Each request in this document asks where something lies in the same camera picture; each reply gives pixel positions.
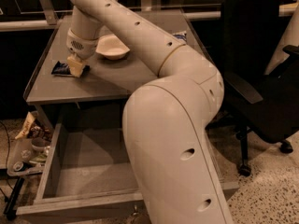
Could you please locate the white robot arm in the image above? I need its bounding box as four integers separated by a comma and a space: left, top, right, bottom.
71, 0, 234, 224

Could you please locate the clear bin of snacks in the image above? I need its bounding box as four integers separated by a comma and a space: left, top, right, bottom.
7, 111, 52, 176

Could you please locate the black office chair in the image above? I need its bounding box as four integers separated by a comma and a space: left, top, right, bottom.
217, 0, 299, 176

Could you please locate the open grey top drawer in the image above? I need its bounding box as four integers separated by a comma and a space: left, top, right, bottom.
17, 124, 234, 224

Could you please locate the black stand leg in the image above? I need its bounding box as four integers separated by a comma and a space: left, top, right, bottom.
3, 177, 24, 220

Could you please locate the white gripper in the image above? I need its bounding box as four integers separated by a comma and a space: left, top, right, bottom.
66, 7, 102, 77

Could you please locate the dark blue rxbar wrapper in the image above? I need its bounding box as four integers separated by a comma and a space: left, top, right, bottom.
51, 62, 90, 77

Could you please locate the metal drawer handle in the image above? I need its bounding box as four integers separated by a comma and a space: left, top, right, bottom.
131, 204, 140, 217

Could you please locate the white paper bowl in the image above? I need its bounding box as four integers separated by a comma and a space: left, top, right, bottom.
95, 35, 130, 61

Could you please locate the grey metal railing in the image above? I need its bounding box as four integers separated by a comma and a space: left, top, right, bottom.
0, 0, 299, 33

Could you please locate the blue white chip bag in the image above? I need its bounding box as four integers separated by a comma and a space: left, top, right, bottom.
173, 31, 187, 43

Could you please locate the grey cabinet table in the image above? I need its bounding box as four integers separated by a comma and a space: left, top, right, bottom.
22, 8, 216, 133

